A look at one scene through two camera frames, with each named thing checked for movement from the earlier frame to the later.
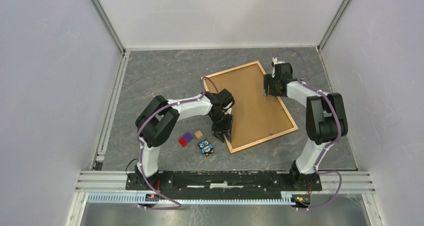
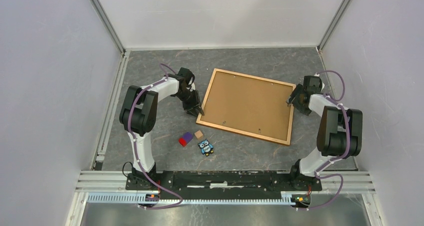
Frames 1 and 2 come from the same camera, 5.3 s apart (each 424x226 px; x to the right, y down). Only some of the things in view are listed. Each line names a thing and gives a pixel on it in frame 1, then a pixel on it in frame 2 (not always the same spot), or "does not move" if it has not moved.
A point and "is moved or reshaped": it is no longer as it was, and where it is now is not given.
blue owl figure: [206, 148] does not move
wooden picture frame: [248, 145] to [287, 142]
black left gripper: [227, 128] to [190, 108]
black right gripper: [267, 80] to [297, 91]
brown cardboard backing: [255, 116] is moved or reshaped
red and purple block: [186, 138] does not move
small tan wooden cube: [198, 134] does not move
